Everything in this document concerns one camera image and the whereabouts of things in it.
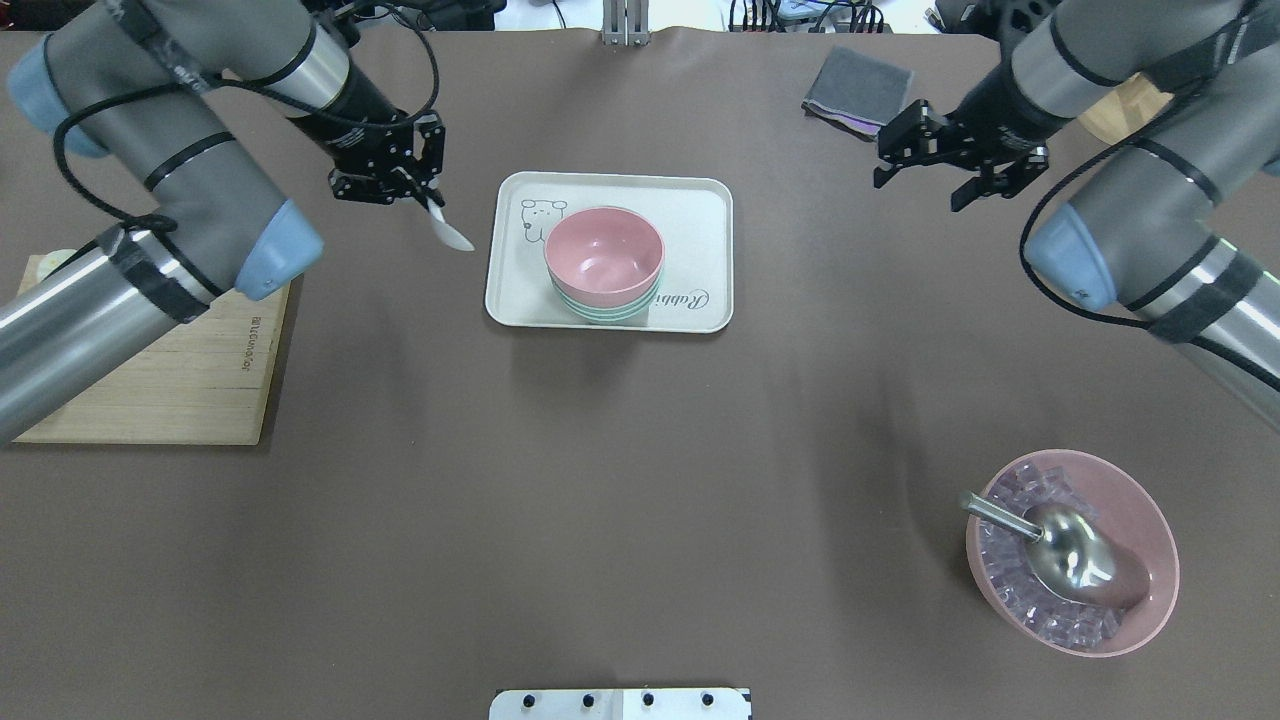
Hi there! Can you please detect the aluminium frame post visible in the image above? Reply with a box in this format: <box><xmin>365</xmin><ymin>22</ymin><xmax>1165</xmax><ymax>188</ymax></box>
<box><xmin>602</xmin><ymin>0</ymin><xmax>652</xmax><ymax>47</ymax></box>

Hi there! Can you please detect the metal ice scoop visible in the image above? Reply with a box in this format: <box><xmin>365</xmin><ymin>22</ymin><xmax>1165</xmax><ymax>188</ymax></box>
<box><xmin>959</xmin><ymin>492</ymin><xmax>1125</xmax><ymax>609</ymax></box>

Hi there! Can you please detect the wooden mug tree stand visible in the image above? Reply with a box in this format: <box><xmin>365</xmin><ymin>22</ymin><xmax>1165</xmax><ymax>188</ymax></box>
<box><xmin>1076</xmin><ymin>73</ymin><xmax>1174</xmax><ymax>145</ymax></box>

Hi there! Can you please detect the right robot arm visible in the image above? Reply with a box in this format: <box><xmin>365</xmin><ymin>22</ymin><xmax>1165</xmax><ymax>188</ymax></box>
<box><xmin>874</xmin><ymin>1</ymin><xmax>1279</xmax><ymax>427</ymax></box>

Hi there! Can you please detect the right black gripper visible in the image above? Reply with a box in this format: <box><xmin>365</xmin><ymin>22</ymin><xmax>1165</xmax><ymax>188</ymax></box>
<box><xmin>872</xmin><ymin>65</ymin><xmax>1051</xmax><ymax>213</ymax></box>

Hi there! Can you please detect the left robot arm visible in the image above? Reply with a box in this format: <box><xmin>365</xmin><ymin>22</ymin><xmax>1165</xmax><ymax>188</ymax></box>
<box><xmin>1</xmin><ymin>1</ymin><xmax>443</xmax><ymax>442</ymax></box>

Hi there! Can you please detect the bamboo cutting board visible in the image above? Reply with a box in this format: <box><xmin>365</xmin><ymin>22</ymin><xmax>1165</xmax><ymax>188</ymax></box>
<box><xmin>3</xmin><ymin>251</ymin><xmax>291</xmax><ymax>445</ymax></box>

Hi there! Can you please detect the cream rabbit serving tray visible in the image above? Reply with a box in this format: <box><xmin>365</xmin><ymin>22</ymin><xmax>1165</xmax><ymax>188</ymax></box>
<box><xmin>485</xmin><ymin>170</ymin><xmax>735</xmax><ymax>334</ymax></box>

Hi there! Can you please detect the grey folded cloth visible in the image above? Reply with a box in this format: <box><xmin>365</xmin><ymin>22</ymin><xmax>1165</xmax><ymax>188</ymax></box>
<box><xmin>801</xmin><ymin>47</ymin><xmax>915</xmax><ymax>142</ymax></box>

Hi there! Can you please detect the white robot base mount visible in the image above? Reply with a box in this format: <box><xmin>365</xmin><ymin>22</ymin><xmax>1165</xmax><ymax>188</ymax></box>
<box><xmin>488</xmin><ymin>687</ymin><xmax>754</xmax><ymax>719</ymax></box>

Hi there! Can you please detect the small pink bowl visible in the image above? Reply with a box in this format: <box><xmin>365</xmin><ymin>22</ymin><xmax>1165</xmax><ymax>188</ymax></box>
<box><xmin>544</xmin><ymin>206</ymin><xmax>666</xmax><ymax>299</ymax></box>

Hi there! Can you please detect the white ceramic spoon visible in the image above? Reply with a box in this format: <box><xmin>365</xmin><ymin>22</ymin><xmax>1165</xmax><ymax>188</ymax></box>
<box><xmin>426</xmin><ymin>199</ymin><xmax>475</xmax><ymax>252</ymax></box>

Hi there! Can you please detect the top green bowl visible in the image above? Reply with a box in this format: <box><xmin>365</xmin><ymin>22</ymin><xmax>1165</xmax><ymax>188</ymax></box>
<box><xmin>547</xmin><ymin>270</ymin><xmax>666</xmax><ymax>307</ymax></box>

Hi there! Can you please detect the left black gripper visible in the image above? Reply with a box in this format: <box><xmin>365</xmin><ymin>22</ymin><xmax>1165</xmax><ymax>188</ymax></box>
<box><xmin>328</xmin><ymin>111</ymin><xmax>445</xmax><ymax>209</ymax></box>

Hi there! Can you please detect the large pink ice bowl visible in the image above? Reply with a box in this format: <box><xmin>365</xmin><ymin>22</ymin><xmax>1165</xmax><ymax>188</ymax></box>
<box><xmin>965</xmin><ymin>448</ymin><xmax>1181</xmax><ymax>659</ymax></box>

